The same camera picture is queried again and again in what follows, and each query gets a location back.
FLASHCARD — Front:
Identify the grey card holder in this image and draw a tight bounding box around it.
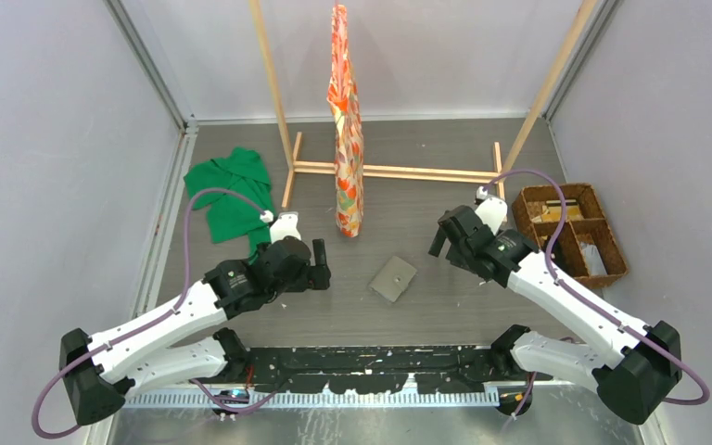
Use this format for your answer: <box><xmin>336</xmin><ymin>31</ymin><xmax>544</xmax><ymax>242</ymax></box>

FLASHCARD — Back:
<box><xmin>368</xmin><ymin>256</ymin><xmax>417</xmax><ymax>303</ymax></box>

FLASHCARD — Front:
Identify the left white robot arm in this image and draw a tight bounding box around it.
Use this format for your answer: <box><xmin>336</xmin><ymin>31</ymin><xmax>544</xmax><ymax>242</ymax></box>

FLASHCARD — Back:
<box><xmin>59</xmin><ymin>236</ymin><xmax>331</xmax><ymax>426</ymax></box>

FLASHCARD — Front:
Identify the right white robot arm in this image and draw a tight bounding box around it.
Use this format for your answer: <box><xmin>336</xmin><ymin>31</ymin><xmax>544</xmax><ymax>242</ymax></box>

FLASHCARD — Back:
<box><xmin>429</xmin><ymin>205</ymin><xmax>682</xmax><ymax>425</ymax></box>

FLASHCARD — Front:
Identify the gold card in basket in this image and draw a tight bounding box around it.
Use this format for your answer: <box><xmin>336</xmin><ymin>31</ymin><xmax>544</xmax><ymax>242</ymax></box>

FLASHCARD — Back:
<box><xmin>528</xmin><ymin>199</ymin><xmax>585</xmax><ymax>223</ymax></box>

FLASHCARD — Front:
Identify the green cloth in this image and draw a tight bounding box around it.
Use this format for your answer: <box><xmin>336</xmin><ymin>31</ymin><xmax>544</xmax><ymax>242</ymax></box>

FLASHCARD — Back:
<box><xmin>184</xmin><ymin>146</ymin><xmax>274</xmax><ymax>252</ymax></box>

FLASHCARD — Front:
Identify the wooden hanging rack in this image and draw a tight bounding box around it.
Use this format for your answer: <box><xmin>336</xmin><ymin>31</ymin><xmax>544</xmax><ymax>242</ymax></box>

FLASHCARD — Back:
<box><xmin>248</xmin><ymin>1</ymin><xmax>601</xmax><ymax>209</ymax></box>

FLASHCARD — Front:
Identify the brown wicker basket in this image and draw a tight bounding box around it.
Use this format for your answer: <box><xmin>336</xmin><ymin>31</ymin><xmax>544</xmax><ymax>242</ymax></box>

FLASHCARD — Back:
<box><xmin>512</xmin><ymin>183</ymin><xmax>629</xmax><ymax>289</ymax></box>

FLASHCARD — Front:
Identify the white paper in basket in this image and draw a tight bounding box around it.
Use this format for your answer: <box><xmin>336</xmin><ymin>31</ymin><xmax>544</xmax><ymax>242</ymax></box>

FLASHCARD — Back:
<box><xmin>578</xmin><ymin>241</ymin><xmax>607</xmax><ymax>276</ymax></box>

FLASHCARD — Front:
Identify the orange patterned hanging cloth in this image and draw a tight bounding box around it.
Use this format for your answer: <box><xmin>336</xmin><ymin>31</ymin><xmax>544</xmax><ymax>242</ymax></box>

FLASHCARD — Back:
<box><xmin>326</xmin><ymin>2</ymin><xmax>364</xmax><ymax>237</ymax></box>

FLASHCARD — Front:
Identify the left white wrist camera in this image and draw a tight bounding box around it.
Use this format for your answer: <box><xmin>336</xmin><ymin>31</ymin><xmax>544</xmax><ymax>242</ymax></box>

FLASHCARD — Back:
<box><xmin>260</xmin><ymin>210</ymin><xmax>301</xmax><ymax>243</ymax></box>

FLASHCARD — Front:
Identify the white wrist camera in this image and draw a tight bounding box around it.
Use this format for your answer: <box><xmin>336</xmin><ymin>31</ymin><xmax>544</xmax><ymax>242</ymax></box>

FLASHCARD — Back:
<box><xmin>475</xmin><ymin>186</ymin><xmax>508</xmax><ymax>235</ymax></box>
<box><xmin>260</xmin><ymin>210</ymin><xmax>301</xmax><ymax>243</ymax></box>

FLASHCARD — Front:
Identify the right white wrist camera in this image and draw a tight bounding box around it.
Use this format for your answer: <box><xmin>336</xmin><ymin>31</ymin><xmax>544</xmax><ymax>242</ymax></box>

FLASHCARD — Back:
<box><xmin>475</xmin><ymin>186</ymin><xmax>508</xmax><ymax>235</ymax></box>

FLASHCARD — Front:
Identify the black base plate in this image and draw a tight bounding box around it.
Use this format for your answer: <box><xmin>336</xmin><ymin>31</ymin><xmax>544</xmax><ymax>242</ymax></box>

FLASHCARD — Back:
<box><xmin>208</xmin><ymin>343</ymin><xmax>553</xmax><ymax>396</ymax></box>

